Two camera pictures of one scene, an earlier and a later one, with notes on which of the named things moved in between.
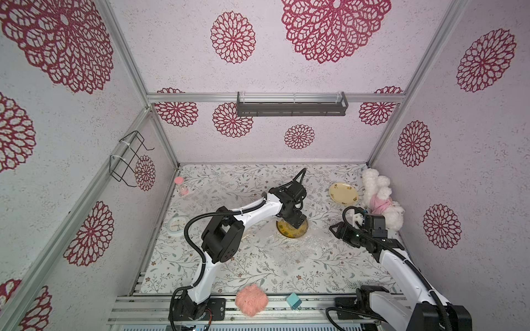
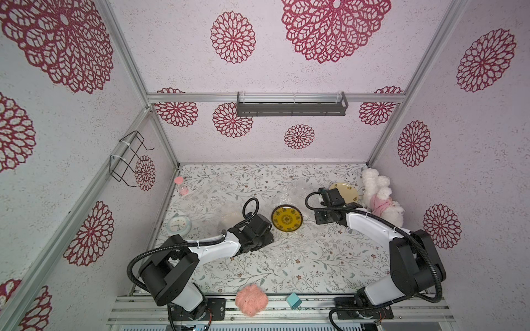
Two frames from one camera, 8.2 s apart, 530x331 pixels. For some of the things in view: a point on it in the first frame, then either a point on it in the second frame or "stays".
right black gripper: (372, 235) → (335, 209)
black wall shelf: (292, 109) stays
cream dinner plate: (344, 193) stays
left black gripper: (293, 220) → (269, 239)
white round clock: (175, 225) stays
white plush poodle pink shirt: (377, 198) stays
